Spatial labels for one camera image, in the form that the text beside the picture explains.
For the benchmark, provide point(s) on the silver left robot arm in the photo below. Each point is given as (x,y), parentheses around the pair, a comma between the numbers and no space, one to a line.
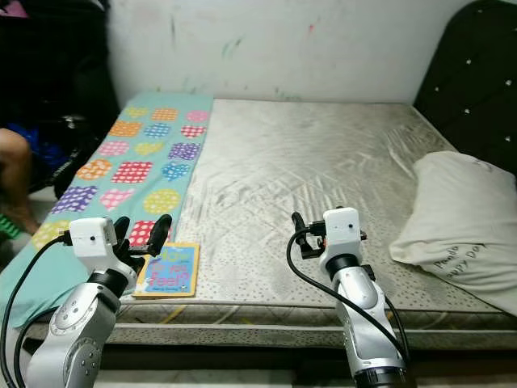
(81,339)

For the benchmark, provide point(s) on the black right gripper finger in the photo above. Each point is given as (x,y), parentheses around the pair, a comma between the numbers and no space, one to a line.
(298,225)

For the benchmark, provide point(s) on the green plastic stool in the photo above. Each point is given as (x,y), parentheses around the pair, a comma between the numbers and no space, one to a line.
(8,226)

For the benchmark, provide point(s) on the black mesh chair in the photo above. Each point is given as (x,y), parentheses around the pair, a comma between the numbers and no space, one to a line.
(56,56)

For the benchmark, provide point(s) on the black tufted headboard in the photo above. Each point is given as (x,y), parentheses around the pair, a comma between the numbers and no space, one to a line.
(468,81)

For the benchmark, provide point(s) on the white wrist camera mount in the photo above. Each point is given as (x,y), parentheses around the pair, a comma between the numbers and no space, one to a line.
(342,230)
(91,238)

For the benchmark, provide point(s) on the cream white pillow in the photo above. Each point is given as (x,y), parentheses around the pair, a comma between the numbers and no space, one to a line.
(452,210)

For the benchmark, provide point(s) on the teal blanket with dotted patches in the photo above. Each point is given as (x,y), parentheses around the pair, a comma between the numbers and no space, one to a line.
(121,178)

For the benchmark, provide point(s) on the colourful children's board book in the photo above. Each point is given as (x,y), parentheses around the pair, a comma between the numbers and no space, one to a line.
(174,275)

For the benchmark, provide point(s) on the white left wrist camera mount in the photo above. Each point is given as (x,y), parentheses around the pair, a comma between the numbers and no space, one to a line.
(91,238)

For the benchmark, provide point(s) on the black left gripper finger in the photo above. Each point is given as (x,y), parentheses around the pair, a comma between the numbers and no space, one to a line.
(160,230)
(122,228)

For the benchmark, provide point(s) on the grey quilted mattress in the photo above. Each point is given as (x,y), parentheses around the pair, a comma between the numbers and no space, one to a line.
(291,162)

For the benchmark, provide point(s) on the person bare leg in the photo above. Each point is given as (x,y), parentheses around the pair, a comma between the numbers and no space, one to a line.
(16,170)

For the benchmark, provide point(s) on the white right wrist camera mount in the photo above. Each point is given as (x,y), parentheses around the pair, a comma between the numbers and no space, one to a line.
(342,230)

